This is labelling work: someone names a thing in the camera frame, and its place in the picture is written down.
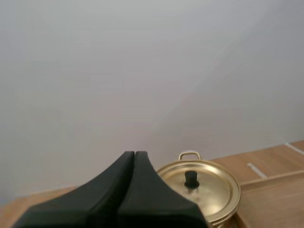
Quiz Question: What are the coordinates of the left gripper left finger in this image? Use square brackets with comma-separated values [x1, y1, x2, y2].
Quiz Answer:
[14, 151, 135, 228]

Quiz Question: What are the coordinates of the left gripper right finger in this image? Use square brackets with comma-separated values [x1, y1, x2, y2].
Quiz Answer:
[115, 151, 208, 228]

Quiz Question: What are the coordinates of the gold lid with black knob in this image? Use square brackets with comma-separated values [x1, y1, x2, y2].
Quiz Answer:
[156, 160, 241, 219]

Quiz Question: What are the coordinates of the shallow wooden tray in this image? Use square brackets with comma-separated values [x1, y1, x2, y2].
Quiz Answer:
[231, 170, 304, 228]

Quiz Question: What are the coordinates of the gold pot with two handles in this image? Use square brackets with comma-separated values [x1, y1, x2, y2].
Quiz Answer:
[178, 151, 241, 228]

